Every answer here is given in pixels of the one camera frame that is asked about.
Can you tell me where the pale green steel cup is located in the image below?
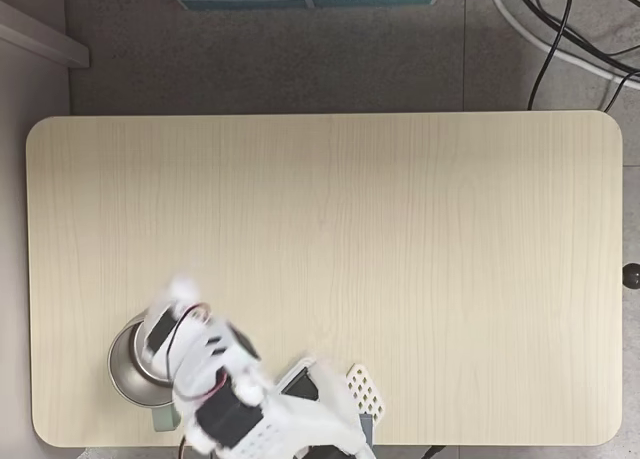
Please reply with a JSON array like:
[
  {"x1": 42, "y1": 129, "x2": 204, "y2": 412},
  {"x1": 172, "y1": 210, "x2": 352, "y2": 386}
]
[{"x1": 107, "y1": 310, "x2": 182, "y2": 434}]

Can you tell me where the white shelf board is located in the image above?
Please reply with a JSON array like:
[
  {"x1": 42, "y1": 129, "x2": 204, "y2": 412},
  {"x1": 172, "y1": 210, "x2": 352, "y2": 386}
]
[{"x1": 0, "y1": 0, "x2": 92, "y2": 70}]

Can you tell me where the white perforated base plate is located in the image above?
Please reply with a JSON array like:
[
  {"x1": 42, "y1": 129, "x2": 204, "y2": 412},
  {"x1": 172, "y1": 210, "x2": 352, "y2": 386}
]
[{"x1": 344, "y1": 362, "x2": 389, "y2": 416}]

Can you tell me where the thick white cable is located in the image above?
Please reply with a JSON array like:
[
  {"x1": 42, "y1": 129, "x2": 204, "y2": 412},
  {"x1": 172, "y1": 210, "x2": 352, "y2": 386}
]
[{"x1": 485, "y1": 0, "x2": 640, "y2": 114}]

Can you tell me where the thin black cable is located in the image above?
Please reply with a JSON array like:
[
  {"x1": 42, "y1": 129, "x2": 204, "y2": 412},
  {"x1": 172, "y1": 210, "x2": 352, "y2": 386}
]
[
  {"x1": 527, "y1": 0, "x2": 576, "y2": 111},
  {"x1": 508, "y1": 0, "x2": 640, "y2": 74}
]

